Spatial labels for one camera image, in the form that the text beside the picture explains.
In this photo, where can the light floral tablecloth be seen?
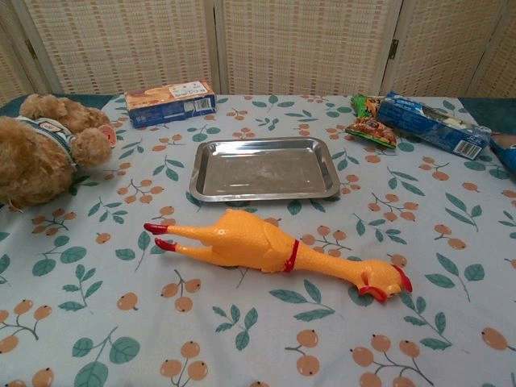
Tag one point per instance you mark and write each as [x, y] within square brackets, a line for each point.
[258, 334]

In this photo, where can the blue bread bag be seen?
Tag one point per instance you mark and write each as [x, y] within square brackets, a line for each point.
[506, 153]

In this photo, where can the long blue cookie package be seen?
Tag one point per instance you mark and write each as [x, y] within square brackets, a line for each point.
[427, 121]

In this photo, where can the orange and blue biscuit box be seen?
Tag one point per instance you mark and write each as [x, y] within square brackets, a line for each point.
[161, 106]

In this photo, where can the green snack bag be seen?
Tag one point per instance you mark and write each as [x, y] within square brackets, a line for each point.
[369, 129]

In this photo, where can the orange rubber chicken toy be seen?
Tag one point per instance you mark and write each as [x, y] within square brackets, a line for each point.
[250, 242]

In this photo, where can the woven folding screen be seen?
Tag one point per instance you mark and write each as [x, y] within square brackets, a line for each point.
[298, 44]

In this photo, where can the brown teddy bear striped shirt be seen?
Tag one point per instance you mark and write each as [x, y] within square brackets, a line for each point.
[36, 161]

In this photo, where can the silver metal tray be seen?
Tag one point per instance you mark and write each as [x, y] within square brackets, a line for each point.
[264, 171]

